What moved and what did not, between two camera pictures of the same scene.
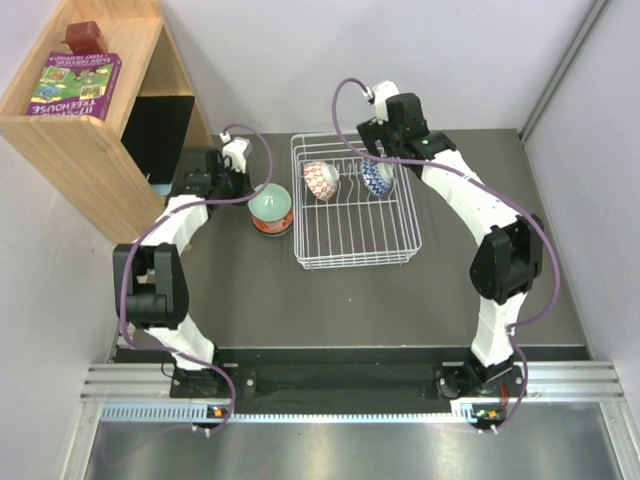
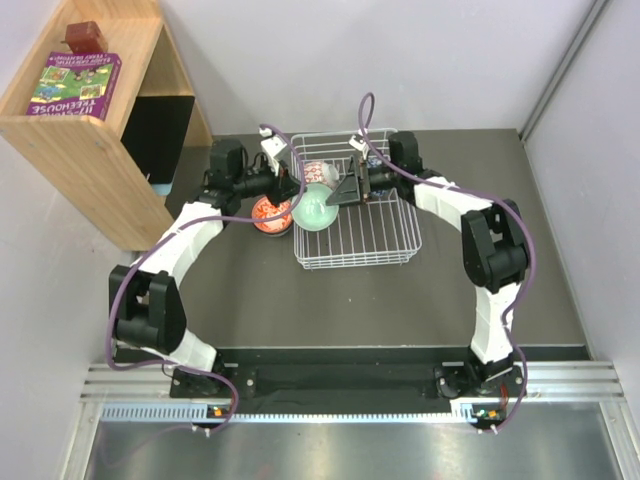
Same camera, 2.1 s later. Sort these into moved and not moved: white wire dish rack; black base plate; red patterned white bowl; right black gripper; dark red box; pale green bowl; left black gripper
Moved: right black gripper; left black gripper; pale green bowl
Not moved: black base plate; dark red box; red patterned white bowl; white wire dish rack
